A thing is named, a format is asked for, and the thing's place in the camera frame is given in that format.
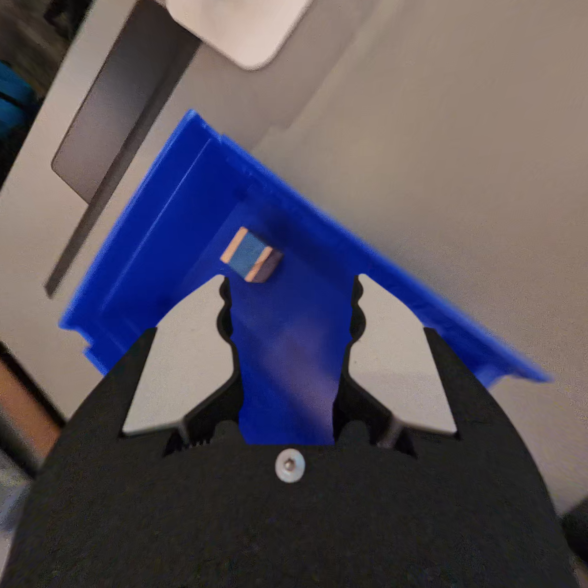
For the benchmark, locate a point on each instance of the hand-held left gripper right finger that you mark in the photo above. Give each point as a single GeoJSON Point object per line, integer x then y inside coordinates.
{"type": "Point", "coordinates": [399, 367]}

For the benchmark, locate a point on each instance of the blue plastic bin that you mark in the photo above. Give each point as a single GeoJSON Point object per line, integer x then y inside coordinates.
{"type": "Point", "coordinates": [160, 229]}

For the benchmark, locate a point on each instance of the wooden block with blue stripe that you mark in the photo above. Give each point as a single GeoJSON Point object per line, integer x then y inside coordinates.
{"type": "Point", "coordinates": [250, 255]}

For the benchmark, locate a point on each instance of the white document stand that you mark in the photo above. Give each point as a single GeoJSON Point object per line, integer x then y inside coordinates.
{"type": "Point", "coordinates": [239, 27]}

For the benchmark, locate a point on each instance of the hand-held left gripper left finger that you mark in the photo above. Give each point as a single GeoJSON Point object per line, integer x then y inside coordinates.
{"type": "Point", "coordinates": [183, 367]}

